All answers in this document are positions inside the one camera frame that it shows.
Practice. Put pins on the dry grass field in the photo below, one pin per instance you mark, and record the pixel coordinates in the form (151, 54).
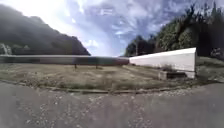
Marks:
(90, 75)

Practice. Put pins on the grey asphalt road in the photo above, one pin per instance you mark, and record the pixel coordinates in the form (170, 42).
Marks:
(110, 110)

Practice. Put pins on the long grey guardrail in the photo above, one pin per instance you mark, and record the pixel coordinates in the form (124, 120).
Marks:
(66, 60)

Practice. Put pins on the small concrete box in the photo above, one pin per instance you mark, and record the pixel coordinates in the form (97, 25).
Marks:
(171, 75)

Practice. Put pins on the dark green wood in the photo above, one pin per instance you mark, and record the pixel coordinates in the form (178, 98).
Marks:
(186, 33)

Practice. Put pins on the wooded hill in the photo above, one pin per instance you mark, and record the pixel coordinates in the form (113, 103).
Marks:
(36, 36)

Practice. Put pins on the white concrete wall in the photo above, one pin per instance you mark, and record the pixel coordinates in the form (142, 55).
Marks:
(166, 60)

